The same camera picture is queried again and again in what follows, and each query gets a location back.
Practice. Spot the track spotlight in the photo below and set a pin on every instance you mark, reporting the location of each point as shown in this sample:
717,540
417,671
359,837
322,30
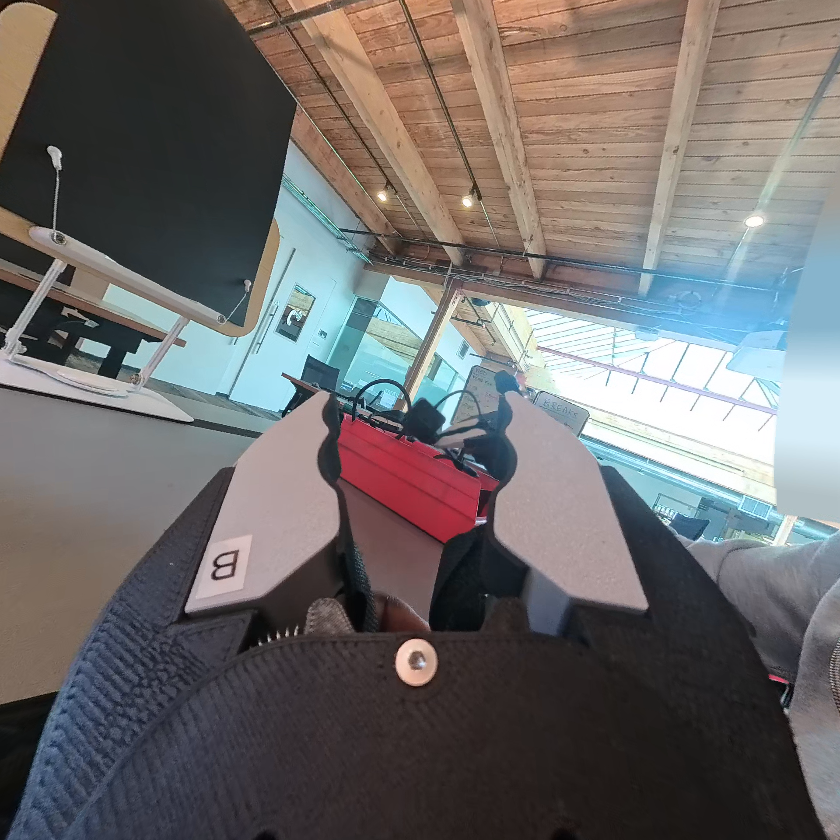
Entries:
468,199
382,195

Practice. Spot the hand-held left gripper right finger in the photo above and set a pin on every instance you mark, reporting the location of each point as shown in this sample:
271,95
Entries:
564,518

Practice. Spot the red plastic bin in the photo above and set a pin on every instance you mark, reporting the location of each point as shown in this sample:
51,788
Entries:
407,472

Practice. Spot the white door with window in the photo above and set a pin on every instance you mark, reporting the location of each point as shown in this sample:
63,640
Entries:
308,358

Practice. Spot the black office chair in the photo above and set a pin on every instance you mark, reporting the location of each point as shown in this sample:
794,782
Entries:
321,374

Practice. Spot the wooden post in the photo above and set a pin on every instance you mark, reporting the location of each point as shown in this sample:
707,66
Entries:
433,341

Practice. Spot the black board with wooden rim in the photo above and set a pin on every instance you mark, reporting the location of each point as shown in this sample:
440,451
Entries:
144,131

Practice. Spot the person's grey hoodie torso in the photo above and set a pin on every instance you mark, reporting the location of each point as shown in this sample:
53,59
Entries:
754,590

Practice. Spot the black power adapter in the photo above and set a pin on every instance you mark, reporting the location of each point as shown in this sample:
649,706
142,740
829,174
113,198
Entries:
425,420

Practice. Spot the whiteboard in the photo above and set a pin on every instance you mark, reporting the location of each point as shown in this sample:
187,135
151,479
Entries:
561,413
482,400

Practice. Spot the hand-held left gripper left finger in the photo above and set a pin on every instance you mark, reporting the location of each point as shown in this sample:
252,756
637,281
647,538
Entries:
275,512

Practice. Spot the white folding stand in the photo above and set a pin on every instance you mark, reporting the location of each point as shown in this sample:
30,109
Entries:
118,264

